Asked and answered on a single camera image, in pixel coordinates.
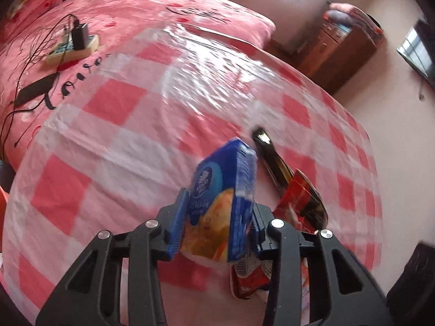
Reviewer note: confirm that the red white wrapper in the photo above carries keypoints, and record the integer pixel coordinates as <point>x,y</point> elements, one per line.
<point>248,278</point>

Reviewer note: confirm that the orange chair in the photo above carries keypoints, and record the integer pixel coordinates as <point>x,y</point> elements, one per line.
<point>2,203</point>

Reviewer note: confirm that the brown wooden cabinet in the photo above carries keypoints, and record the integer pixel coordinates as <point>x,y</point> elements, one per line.
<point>343,57</point>

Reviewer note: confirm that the beige power strip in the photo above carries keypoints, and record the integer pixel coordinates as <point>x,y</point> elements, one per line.
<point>68,52</point>

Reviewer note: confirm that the blue bread packet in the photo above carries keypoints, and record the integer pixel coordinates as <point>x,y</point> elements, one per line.
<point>217,203</point>

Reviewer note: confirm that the dark object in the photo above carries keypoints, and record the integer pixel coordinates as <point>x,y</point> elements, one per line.
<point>414,285</point>

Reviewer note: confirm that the black phone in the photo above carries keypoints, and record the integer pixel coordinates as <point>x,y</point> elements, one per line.
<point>35,90</point>

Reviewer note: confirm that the bed with pink blanket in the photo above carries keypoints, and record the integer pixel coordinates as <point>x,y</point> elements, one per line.
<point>136,10</point>

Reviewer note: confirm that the folded blankets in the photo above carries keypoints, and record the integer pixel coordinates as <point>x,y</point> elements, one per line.
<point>353,15</point>

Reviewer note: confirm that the red black snack packet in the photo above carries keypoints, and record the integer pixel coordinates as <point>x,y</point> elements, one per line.
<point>299,200</point>

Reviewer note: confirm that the black charger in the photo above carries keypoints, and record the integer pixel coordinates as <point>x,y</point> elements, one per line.
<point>80,37</point>

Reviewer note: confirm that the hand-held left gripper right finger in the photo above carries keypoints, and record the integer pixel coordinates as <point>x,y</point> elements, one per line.
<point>261,236</point>

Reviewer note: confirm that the wall-mounted television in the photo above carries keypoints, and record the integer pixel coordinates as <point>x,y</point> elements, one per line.
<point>418,54</point>

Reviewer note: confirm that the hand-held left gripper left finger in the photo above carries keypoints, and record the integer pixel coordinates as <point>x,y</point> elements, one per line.
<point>176,224</point>

